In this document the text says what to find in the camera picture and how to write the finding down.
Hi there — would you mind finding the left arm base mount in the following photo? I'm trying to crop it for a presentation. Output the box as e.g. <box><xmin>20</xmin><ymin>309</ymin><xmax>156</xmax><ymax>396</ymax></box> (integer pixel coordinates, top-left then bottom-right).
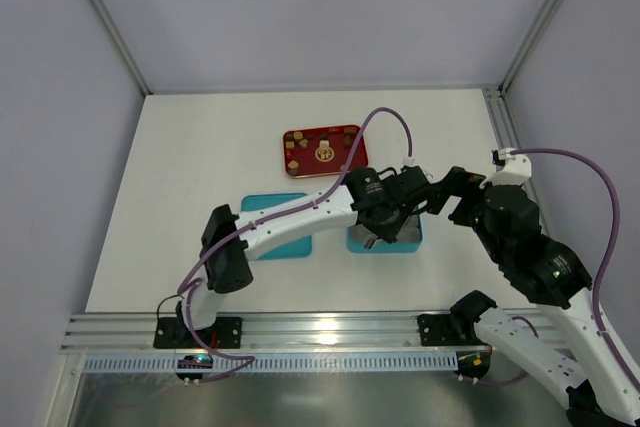
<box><xmin>153</xmin><ymin>301</ymin><xmax>243</xmax><ymax>350</ymax></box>

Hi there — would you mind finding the teal chocolate box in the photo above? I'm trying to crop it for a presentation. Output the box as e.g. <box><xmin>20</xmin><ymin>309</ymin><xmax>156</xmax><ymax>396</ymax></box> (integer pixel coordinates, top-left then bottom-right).
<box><xmin>346</xmin><ymin>215</ymin><xmax>423</xmax><ymax>254</ymax></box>

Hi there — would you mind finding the red chocolate tray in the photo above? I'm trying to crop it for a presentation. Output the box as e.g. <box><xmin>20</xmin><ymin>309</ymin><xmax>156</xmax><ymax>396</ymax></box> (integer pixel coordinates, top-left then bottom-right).
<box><xmin>282</xmin><ymin>124</ymin><xmax>361</xmax><ymax>178</ymax></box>

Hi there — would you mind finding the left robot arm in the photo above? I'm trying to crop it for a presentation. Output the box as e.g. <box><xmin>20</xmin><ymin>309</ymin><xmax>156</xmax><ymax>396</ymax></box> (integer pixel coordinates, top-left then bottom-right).
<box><xmin>183</xmin><ymin>166</ymin><xmax>430</xmax><ymax>330</ymax></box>

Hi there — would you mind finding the slotted cable duct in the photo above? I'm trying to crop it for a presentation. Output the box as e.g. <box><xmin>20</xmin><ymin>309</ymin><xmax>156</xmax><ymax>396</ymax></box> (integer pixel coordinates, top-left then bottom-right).
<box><xmin>83</xmin><ymin>351</ymin><xmax>458</xmax><ymax>375</ymax></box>

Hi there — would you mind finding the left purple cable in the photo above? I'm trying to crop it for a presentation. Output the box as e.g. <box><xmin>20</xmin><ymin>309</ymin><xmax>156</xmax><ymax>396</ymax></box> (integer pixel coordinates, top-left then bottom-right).
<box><xmin>177</xmin><ymin>106</ymin><xmax>416</xmax><ymax>383</ymax></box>

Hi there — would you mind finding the aluminium front rail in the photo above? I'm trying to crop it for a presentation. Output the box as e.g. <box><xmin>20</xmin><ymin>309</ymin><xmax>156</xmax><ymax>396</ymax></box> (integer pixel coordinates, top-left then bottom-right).
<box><xmin>59</xmin><ymin>310</ymin><xmax>596</xmax><ymax>354</ymax></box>

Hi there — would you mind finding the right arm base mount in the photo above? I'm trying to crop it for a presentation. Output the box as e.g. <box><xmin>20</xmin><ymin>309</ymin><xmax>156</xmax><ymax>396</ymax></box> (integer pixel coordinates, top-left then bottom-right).
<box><xmin>417</xmin><ymin>290</ymin><xmax>497</xmax><ymax>347</ymax></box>

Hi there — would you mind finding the teal box lid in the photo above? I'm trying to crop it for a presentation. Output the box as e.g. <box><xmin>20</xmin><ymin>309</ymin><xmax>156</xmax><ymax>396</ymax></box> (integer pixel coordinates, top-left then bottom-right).
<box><xmin>241</xmin><ymin>192</ymin><xmax>313</xmax><ymax>261</ymax></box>

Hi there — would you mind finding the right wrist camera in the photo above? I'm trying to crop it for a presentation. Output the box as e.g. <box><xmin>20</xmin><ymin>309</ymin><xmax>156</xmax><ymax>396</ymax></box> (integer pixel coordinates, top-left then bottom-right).
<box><xmin>487</xmin><ymin>148</ymin><xmax>532</xmax><ymax>186</ymax></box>

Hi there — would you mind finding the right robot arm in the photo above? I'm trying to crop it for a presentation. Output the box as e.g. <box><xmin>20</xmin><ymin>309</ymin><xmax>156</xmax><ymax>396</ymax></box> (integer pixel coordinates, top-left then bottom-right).
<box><xmin>423</xmin><ymin>156</ymin><xmax>639</xmax><ymax>426</ymax></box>

